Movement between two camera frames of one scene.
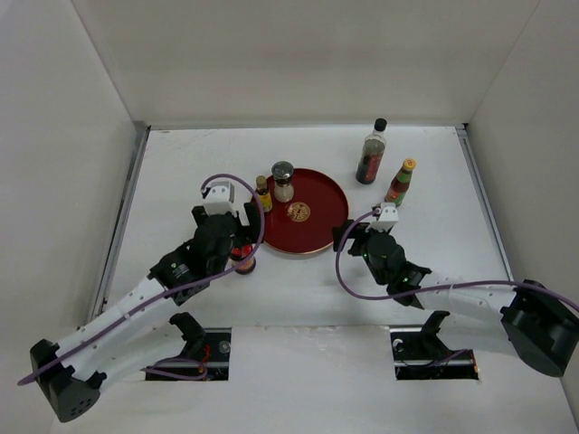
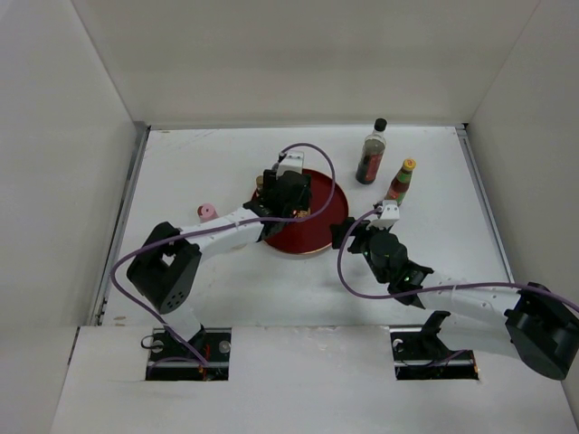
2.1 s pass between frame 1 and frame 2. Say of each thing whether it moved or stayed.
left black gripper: moved
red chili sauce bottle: stayed
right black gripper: stayed
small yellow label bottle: stayed
